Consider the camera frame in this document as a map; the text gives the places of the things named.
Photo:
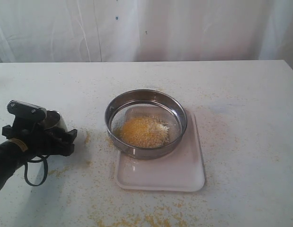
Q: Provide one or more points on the stainless steel cup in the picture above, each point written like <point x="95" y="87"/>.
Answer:
<point x="53" y="119"/>

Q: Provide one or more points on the white backdrop curtain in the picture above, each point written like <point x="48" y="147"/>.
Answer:
<point x="145" y="30"/>

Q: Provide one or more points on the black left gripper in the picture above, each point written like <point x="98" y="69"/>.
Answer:
<point x="54" y="141"/>

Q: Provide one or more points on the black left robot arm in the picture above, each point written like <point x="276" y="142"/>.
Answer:
<point x="13" y="157"/>

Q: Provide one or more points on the round stainless steel sieve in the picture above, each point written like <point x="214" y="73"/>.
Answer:
<point x="151" y="103"/>

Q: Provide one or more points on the white plastic tray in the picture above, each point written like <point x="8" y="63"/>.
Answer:
<point x="182" y="170"/>

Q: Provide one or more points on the yellow white grain pile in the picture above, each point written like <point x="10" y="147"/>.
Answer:
<point x="143" y="132"/>

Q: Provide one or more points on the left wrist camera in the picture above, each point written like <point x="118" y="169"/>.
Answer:
<point x="26" y="111"/>

